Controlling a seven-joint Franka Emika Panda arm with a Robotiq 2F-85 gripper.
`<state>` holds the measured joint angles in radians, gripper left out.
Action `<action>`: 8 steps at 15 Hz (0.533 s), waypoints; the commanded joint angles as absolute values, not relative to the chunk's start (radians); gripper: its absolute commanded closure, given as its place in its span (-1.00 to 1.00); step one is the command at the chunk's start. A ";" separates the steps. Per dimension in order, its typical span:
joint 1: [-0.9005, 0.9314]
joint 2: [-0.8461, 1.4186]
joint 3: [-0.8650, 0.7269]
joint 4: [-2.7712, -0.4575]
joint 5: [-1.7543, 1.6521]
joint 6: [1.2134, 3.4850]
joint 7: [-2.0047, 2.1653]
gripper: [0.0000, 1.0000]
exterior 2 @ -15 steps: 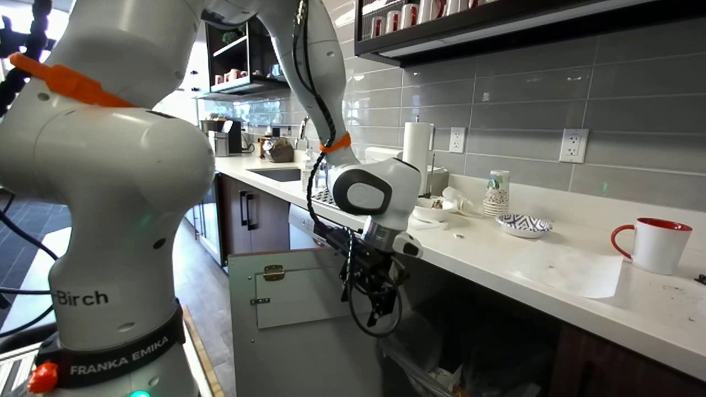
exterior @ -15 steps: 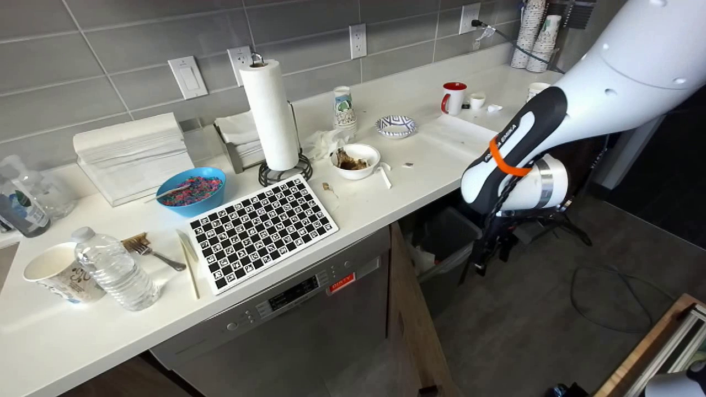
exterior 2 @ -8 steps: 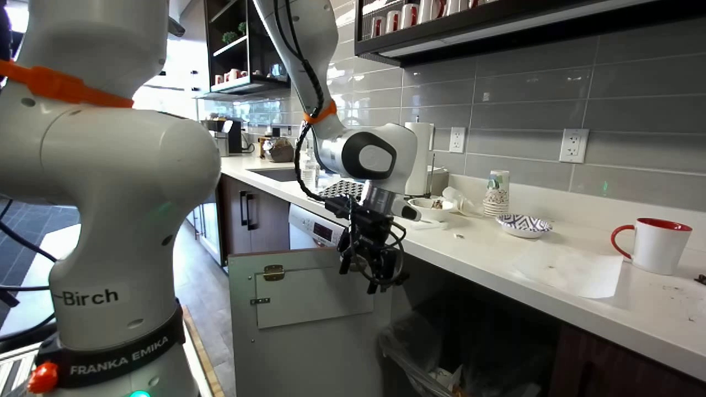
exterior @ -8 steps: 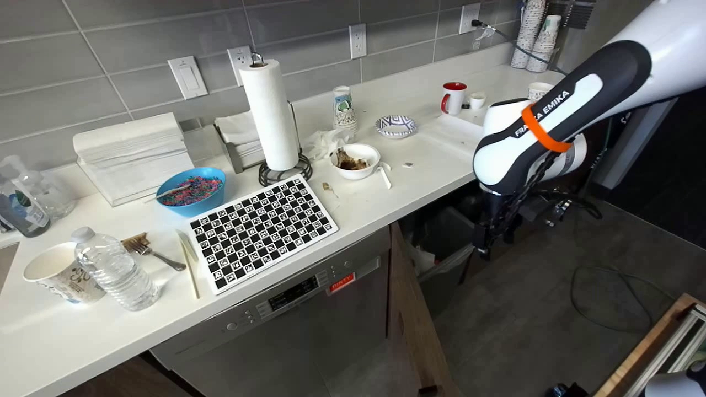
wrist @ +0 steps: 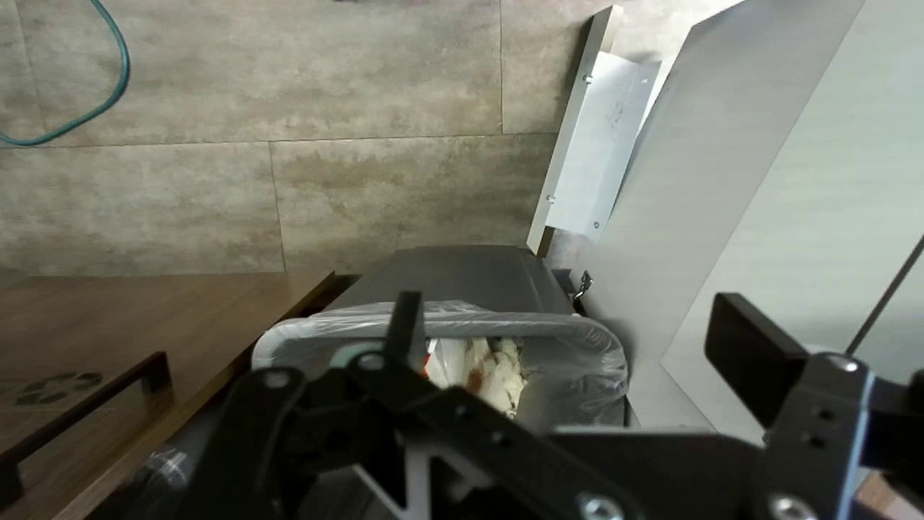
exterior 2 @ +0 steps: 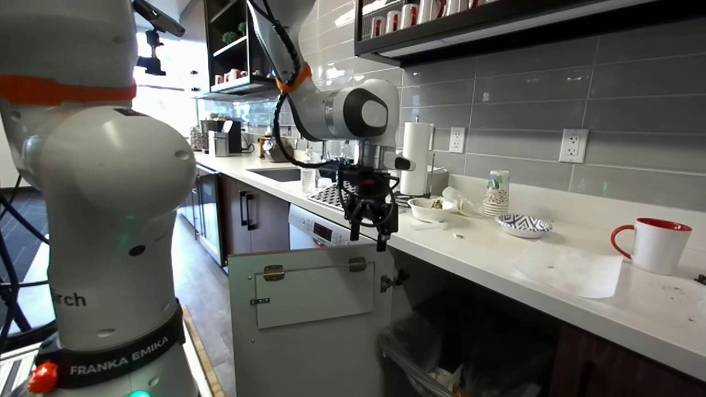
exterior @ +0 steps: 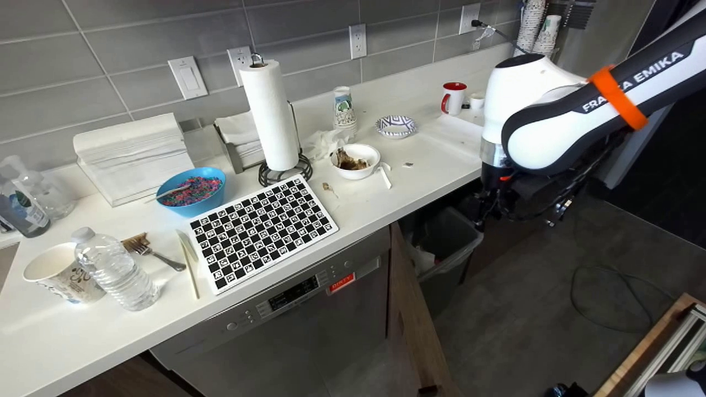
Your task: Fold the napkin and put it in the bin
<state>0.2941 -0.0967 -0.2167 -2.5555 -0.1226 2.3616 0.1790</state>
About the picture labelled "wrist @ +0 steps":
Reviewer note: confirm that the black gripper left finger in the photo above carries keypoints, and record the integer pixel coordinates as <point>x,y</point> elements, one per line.
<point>291,443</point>

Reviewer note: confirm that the white flat panel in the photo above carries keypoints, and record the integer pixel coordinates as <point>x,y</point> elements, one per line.
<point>602,146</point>

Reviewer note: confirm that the black door latch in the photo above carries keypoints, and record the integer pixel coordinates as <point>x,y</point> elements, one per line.
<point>575,280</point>

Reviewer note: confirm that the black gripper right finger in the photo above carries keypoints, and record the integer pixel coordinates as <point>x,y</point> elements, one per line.
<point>818,423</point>

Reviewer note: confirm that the grey trash bin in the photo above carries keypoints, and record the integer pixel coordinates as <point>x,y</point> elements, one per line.
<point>462,276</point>

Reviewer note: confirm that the wooden cabinet front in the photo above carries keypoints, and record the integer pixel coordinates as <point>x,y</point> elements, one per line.
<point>145,319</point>

